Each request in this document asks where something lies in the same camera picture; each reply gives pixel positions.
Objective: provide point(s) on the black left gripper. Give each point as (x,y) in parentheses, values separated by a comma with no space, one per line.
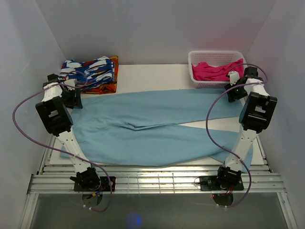
(75,101)

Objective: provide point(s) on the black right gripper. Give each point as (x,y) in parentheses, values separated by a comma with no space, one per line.
(232,96)

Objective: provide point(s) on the light blue trousers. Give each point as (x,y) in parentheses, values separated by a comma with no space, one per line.
(152,128)

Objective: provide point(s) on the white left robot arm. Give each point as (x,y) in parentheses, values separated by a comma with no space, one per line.
(59,98)

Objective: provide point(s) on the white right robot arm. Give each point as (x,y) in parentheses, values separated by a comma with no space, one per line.
(255,117)

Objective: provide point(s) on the pink trousers in basket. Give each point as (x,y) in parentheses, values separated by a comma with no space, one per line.
(205,72)

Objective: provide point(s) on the orange folded trousers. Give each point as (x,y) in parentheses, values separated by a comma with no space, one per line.
(103,78)

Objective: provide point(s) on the blue white patterned folded trousers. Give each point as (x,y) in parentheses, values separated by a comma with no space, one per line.
(78,70)

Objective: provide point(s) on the white plastic basket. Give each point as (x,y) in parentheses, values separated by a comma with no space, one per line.
(215,59)

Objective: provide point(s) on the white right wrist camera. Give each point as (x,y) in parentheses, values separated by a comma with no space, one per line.
(233,77)

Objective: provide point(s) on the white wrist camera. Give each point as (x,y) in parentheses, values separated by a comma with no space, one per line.
(233,77)
(70,84)

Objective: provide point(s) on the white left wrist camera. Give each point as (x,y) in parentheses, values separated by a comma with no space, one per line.
(70,84)

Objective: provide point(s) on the aluminium table edge rail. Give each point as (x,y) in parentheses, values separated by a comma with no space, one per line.
(54,179)

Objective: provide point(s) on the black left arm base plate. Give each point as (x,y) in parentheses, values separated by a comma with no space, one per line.
(102,185)

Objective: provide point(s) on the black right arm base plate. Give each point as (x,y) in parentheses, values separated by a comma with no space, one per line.
(211,183)

